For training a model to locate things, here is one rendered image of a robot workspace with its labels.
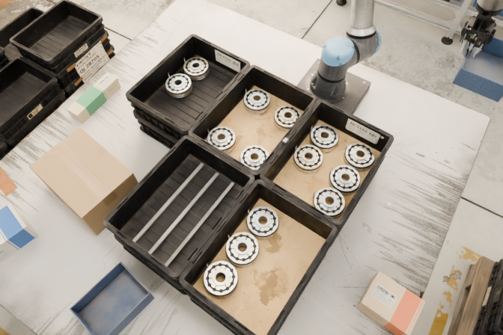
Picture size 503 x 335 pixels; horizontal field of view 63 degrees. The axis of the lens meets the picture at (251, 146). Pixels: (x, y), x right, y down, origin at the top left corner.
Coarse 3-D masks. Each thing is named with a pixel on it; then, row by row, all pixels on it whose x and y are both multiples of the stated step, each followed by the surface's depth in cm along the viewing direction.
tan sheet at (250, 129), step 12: (240, 108) 161; (228, 120) 158; (240, 120) 158; (252, 120) 158; (264, 120) 158; (240, 132) 155; (252, 132) 155; (264, 132) 155; (276, 132) 155; (240, 144) 152; (252, 144) 152; (264, 144) 152; (276, 144) 152
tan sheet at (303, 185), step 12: (300, 144) 152; (348, 144) 151; (324, 156) 149; (336, 156) 149; (360, 156) 149; (288, 168) 146; (324, 168) 146; (276, 180) 144; (288, 180) 144; (300, 180) 144; (312, 180) 144; (324, 180) 144; (300, 192) 141; (312, 192) 141
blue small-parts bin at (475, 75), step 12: (492, 48) 140; (468, 60) 140; (480, 60) 141; (492, 60) 141; (468, 72) 129; (480, 72) 138; (492, 72) 138; (456, 84) 135; (468, 84) 133; (480, 84) 130; (492, 84) 128; (492, 96) 131
